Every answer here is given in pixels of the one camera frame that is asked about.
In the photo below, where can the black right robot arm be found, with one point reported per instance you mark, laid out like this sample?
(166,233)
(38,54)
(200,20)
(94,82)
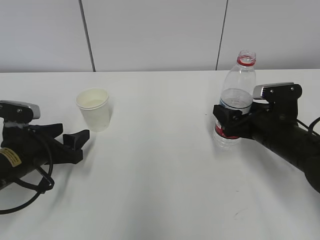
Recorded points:
(299,147)

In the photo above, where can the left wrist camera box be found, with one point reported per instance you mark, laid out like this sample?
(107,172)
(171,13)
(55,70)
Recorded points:
(19,112)

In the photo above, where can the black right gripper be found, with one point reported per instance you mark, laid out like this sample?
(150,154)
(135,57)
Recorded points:
(259,124)

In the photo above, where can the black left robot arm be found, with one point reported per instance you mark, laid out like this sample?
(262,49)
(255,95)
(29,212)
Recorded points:
(10,175)

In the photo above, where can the clear plastic water bottle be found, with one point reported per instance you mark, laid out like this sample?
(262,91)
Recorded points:
(236,94)

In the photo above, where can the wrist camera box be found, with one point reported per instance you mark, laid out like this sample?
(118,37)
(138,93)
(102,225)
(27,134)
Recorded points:
(19,112)
(281,97)

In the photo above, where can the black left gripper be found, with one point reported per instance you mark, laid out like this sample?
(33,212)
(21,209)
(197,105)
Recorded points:
(26,144)

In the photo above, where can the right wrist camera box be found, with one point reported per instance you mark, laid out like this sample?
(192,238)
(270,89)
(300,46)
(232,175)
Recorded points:
(281,97)

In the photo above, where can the white paper cup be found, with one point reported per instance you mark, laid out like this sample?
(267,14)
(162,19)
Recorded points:
(94,107)

